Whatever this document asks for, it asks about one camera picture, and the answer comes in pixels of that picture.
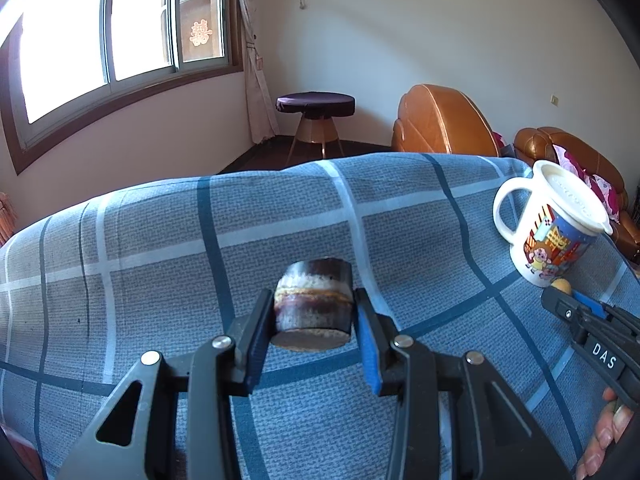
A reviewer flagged white cartoon print mug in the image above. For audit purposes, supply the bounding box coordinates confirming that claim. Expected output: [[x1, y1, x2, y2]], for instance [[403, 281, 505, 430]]
[[492, 160, 613, 288]]

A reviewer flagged orange leather sofa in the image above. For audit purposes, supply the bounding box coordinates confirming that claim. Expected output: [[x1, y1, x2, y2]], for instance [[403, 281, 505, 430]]
[[514, 126, 640, 261]]

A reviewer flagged blue plaid tablecloth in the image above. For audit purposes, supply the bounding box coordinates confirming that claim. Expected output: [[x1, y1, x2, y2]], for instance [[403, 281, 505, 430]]
[[0, 152, 640, 480]]

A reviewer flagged pink floral cushion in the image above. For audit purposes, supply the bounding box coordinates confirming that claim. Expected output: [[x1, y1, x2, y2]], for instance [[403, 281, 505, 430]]
[[552, 144, 631, 226]]

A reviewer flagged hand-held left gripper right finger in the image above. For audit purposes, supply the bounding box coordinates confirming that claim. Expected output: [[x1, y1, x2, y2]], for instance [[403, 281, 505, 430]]
[[352, 288, 573, 480]]

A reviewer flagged person's right hand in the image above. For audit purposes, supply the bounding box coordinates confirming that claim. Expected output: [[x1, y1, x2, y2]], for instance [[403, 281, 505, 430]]
[[575, 387, 636, 480]]

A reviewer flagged orange leather armchair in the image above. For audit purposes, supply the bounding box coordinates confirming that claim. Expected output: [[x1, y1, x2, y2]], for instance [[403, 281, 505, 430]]
[[391, 84, 501, 157]]

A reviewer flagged dark purple round stool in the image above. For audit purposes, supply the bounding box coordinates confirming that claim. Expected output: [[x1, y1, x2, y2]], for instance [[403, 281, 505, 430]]
[[276, 91, 357, 163]]

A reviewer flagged brown framed window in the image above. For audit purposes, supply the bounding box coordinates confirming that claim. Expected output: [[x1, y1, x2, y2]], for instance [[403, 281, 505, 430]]
[[0, 0, 246, 176]]

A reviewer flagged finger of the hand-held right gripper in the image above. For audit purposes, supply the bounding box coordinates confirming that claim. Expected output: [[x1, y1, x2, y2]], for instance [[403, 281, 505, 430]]
[[571, 290, 640, 333], [541, 286, 608, 345]]

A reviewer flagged pale tied curtain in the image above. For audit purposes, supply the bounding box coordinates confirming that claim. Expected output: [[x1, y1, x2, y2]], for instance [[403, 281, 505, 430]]
[[234, 0, 279, 144]]

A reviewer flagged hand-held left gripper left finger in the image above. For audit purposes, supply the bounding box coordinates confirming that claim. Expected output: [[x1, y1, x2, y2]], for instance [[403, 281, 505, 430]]
[[55, 288, 276, 480]]

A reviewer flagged dark purple sugarcane piece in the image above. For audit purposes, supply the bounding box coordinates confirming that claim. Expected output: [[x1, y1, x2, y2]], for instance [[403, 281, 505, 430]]
[[270, 257, 353, 352]]

